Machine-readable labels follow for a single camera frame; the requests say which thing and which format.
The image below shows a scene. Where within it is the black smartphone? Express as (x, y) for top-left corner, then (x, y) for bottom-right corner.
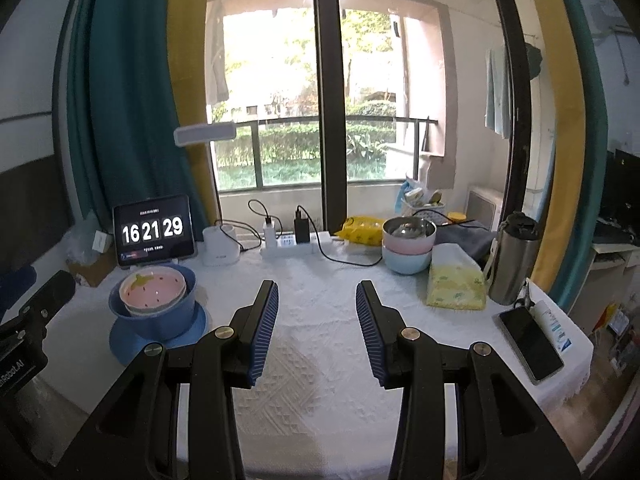
(498, 307), (564, 384)

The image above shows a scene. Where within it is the white charger plug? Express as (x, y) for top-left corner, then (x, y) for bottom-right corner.
(262, 216), (278, 248)

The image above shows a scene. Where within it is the small white box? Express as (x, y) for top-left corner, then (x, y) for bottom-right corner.
(92, 230), (113, 254)

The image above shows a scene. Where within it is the white tube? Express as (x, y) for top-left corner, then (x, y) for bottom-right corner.
(529, 301), (572, 356)

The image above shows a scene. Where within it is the steel thermos bottle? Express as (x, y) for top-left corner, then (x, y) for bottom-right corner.
(484, 211), (540, 306)

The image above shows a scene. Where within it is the teal curtain left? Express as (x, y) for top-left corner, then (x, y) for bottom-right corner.
(61, 0), (208, 231)

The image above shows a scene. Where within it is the tablet showing clock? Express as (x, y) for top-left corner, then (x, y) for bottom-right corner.
(113, 194), (196, 268)

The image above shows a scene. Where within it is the yellow teal curtain right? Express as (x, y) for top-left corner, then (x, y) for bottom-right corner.
(532, 0), (608, 311)

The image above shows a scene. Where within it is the clear plastic bag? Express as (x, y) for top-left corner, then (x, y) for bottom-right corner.
(62, 210), (101, 266)

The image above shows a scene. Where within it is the white desk lamp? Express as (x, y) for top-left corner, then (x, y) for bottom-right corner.
(174, 122), (241, 266)

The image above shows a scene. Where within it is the white basket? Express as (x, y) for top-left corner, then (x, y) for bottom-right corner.
(400, 198), (448, 223)

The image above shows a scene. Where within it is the blue plate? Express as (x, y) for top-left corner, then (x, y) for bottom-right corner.
(108, 302), (208, 366)

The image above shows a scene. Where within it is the pink strawberry bowl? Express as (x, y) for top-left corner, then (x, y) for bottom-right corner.
(118, 266), (186, 316)

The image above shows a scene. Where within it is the black charger adapter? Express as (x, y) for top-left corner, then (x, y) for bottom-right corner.
(294, 209), (310, 245)

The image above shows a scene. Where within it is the white tablecloth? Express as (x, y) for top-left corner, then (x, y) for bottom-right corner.
(29, 238), (597, 480)

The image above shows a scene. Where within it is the cardboard box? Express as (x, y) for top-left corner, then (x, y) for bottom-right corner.
(66, 252), (116, 288)

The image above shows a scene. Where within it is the light blue bowl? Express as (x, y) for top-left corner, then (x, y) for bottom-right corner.
(382, 246), (432, 275)

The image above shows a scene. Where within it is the white power strip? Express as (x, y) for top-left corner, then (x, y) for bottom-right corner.
(260, 232), (332, 259)

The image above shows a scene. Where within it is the hanging light blue towel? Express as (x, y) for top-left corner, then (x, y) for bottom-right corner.
(485, 46), (511, 140)

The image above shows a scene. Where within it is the black cable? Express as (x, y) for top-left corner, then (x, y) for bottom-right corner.
(214, 198), (385, 269)

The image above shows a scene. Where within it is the yellow curtain left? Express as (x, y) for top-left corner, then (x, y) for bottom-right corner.
(166, 0), (208, 226)

